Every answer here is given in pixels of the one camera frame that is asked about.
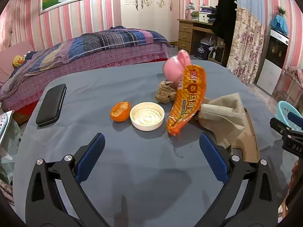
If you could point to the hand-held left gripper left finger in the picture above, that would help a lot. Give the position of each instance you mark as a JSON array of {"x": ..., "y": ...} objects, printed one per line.
[{"x": 91, "y": 156}]

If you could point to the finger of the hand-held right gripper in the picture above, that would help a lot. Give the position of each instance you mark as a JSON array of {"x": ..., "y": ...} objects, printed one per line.
[
  {"x": 287, "y": 133},
  {"x": 296, "y": 121}
]

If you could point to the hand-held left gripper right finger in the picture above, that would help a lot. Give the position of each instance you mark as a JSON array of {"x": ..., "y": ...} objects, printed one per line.
[{"x": 214, "y": 160}]

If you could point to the teal plastic basket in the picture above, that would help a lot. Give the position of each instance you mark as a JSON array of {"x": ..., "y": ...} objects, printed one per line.
[{"x": 284, "y": 110}]

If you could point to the beige cloth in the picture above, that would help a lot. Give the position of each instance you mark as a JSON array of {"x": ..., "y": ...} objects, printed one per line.
[{"x": 224, "y": 115}]

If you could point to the half tangerine peel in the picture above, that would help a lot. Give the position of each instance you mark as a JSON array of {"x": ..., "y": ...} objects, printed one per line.
[{"x": 119, "y": 112}]

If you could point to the orange snack wrapper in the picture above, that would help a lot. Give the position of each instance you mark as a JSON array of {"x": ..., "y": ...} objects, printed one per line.
[{"x": 187, "y": 101}]

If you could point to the white round lid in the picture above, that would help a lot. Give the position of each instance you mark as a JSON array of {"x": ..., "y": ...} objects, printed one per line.
[{"x": 146, "y": 117}]

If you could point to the brown paper ball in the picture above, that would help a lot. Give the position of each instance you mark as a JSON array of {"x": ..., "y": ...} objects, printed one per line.
[{"x": 165, "y": 93}]

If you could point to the person's right hand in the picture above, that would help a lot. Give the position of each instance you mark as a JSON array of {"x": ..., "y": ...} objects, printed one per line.
[{"x": 297, "y": 172}]

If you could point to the glass side table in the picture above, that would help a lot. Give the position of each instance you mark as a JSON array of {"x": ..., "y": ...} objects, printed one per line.
[{"x": 288, "y": 87}]

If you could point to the brown phone case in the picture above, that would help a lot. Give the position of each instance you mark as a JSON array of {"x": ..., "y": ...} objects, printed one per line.
[{"x": 251, "y": 146}]

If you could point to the pink cloth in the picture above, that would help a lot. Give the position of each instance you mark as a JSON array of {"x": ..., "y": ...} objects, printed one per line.
[{"x": 294, "y": 72}]

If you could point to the grey-blue tablecloth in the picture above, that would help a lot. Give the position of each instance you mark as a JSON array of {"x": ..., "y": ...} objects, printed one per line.
[{"x": 142, "y": 182}]

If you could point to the black rectangular case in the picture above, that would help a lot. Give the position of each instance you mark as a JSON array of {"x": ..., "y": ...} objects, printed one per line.
[{"x": 51, "y": 105}]

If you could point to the white water dispenser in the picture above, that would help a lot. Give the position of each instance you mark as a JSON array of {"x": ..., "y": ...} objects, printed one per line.
[{"x": 274, "y": 52}]

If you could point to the translucent plastic bag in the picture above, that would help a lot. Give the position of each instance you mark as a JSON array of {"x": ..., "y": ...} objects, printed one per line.
[{"x": 11, "y": 151}]

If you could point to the blue and floral curtain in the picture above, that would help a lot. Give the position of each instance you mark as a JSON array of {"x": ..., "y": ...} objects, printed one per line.
[{"x": 246, "y": 47}]

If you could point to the floral patterned cloth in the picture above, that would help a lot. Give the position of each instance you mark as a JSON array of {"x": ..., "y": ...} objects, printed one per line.
[{"x": 6, "y": 190}]

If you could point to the white dotted cloth item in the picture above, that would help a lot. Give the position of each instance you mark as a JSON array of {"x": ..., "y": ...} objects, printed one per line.
[{"x": 4, "y": 123}]

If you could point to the blue cloth cover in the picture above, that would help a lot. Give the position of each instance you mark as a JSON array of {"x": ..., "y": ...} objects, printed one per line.
[{"x": 279, "y": 24}]

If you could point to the pink piggy bank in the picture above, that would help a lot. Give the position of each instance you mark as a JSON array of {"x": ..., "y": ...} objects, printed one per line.
[{"x": 172, "y": 68}]

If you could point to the bed with purple dotted skirt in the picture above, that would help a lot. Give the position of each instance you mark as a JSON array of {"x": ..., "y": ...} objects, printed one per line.
[{"x": 118, "y": 56}]

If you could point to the black box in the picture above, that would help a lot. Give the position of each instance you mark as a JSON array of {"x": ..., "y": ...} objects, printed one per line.
[{"x": 201, "y": 50}]

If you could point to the small potted plant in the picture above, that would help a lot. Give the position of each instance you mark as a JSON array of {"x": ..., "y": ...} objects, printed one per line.
[{"x": 281, "y": 10}]

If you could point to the striped patchwork quilt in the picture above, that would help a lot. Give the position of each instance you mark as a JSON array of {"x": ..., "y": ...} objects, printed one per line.
[{"x": 94, "y": 40}]

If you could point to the white appliance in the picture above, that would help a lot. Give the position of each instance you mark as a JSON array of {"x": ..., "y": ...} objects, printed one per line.
[{"x": 208, "y": 40}]

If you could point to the yellow duck plush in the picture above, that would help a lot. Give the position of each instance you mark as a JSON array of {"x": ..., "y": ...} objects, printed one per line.
[{"x": 17, "y": 61}]

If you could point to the black hanging coat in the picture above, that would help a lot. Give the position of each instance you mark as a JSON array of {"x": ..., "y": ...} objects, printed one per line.
[{"x": 224, "y": 16}]

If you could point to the wooden desk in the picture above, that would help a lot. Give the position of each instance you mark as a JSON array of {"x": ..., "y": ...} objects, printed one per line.
[{"x": 184, "y": 35}]

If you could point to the pink headboard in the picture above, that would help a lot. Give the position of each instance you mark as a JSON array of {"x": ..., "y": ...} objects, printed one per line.
[{"x": 14, "y": 49}]

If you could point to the white storage box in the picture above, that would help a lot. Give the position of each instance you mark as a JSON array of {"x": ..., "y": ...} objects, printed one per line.
[{"x": 204, "y": 17}]

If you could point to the white wardrobe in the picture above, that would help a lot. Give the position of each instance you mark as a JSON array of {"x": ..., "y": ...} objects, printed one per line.
[{"x": 151, "y": 21}]

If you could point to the desk lamp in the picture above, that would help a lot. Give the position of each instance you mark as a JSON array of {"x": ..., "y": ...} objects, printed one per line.
[{"x": 189, "y": 6}]

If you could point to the pink floral window curtain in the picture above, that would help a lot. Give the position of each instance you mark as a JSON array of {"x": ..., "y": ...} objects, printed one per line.
[{"x": 9, "y": 21}]

